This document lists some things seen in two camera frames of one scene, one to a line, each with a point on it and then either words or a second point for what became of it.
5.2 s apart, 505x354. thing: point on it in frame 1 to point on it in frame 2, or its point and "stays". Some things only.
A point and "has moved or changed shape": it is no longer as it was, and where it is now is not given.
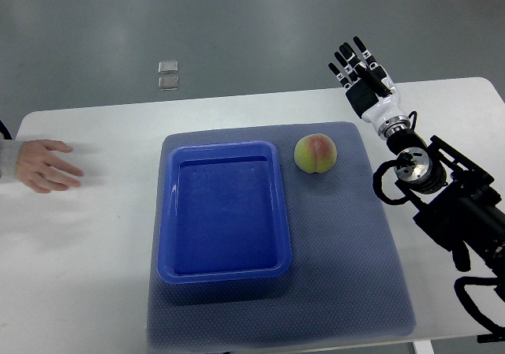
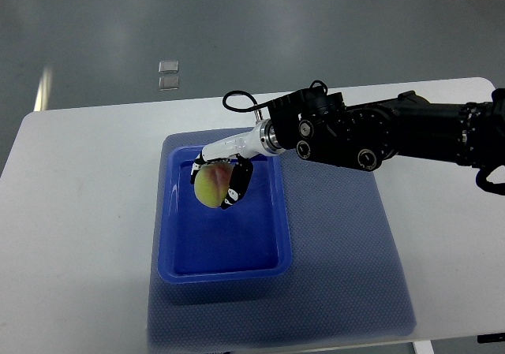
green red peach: (315, 153) has moved or changed shape
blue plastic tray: (223, 215) stays
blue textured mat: (347, 279) stays
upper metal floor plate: (167, 67) stays
